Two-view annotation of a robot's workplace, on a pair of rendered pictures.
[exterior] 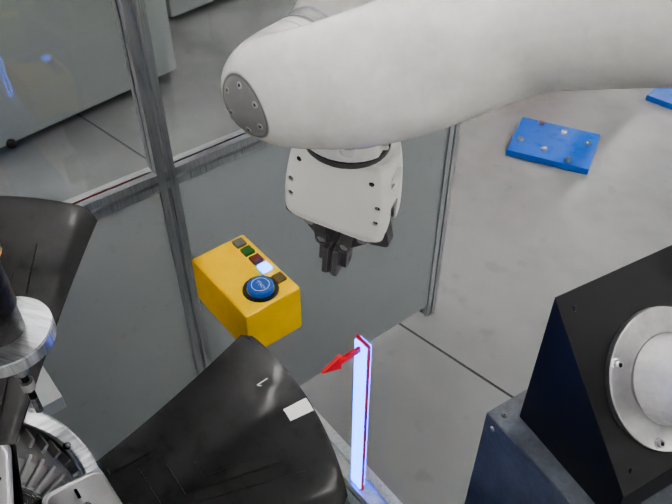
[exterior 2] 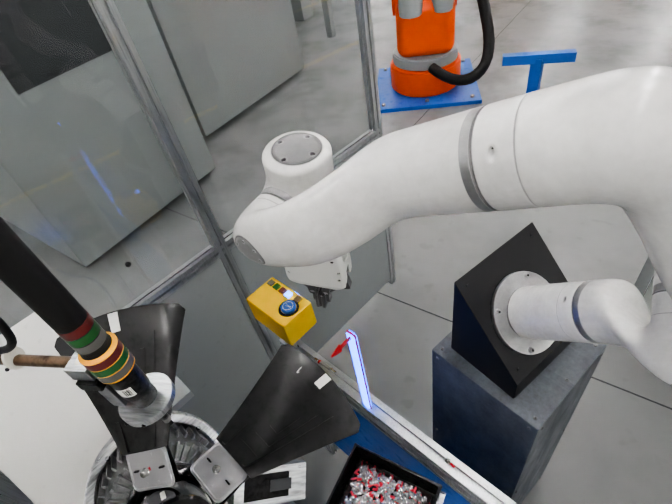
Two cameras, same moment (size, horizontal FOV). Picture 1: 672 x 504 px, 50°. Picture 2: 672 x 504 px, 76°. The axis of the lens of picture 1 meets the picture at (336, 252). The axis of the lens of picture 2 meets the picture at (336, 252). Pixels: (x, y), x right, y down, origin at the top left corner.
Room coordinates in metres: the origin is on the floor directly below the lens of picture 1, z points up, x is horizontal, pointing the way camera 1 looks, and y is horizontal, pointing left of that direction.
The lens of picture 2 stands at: (0.03, -0.04, 1.93)
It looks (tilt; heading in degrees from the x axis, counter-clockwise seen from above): 44 degrees down; 0
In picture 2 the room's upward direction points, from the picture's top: 13 degrees counter-clockwise
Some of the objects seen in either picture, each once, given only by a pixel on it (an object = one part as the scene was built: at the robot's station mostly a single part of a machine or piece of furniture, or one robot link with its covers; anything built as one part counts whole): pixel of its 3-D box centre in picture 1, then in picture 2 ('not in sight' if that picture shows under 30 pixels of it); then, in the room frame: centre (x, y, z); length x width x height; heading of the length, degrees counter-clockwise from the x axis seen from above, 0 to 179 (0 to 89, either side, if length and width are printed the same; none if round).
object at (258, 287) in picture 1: (260, 287); (288, 307); (0.76, 0.11, 1.08); 0.04 x 0.04 x 0.02
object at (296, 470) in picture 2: not in sight; (261, 475); (0.39, 0.22, 0.98); 0.20 x 0.16 x 0.20; 39
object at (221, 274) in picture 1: (247, 295); (282, 311); (0.80, 0.14, 1.02); 0.16 x 0.10 x 0.11; 39
